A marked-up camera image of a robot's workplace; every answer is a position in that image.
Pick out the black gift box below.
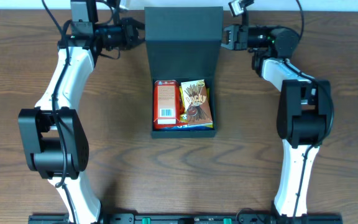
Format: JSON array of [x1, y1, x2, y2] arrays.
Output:
[[144, 6, 224, 139]]

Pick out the red cardboard snack box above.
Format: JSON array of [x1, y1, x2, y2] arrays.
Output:
[[153, 80, 180, 129]]

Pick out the yellow Hacks candy bag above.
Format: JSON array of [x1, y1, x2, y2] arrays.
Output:
[[178, 85, 214, 129]]

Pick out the brown Pocky box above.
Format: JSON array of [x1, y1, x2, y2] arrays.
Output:
[[180, 79, 214, 126]]

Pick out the blue Oreo cookie pack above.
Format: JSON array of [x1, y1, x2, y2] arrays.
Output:
[[161, 124, 214, 131]]

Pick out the red Hacks candy bag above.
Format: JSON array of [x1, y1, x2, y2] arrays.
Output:
[[180, 93, 186, 114]]

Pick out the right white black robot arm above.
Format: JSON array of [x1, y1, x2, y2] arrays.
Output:
[[222, 0, 334, 223]]

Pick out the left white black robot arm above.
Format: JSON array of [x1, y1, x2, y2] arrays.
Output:
[[18, 0, 145, 223]]

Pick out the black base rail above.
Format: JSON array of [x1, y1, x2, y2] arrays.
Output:
[[28, 212, 344, 224]]

